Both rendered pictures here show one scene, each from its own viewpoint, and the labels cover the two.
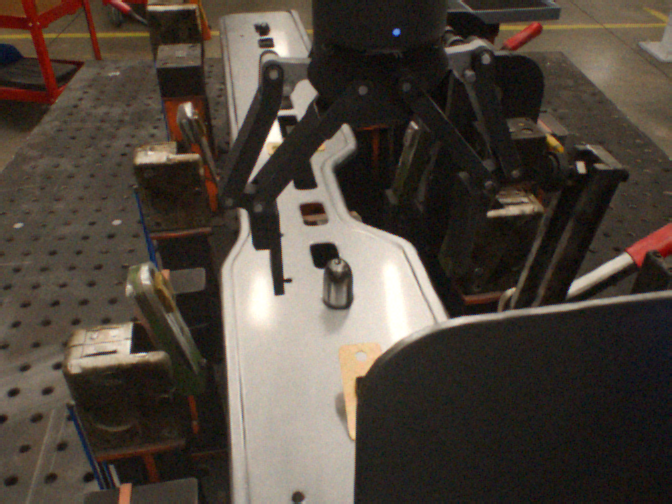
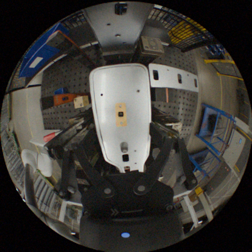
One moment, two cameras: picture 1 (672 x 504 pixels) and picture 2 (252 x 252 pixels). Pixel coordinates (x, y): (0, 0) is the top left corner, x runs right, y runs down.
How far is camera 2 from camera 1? 0.30 m
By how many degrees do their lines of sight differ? 32
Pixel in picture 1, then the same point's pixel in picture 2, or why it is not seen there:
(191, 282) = (155, 150)
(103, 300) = not seen: hidden behind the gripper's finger
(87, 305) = not seen: hidden behind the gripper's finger
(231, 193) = (181, 140)
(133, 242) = not seen: hidden behind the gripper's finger
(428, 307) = (102, 140)
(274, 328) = (140, 136)
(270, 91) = (190, 174)
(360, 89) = (143, 188)
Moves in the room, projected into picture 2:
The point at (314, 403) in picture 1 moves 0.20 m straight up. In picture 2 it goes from (132, 113) to (149, 142)
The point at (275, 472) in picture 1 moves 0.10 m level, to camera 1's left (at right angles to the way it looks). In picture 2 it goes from (142, 97) to (165, 101)
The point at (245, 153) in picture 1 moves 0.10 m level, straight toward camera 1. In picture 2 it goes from (185, 150) to (192, 70)
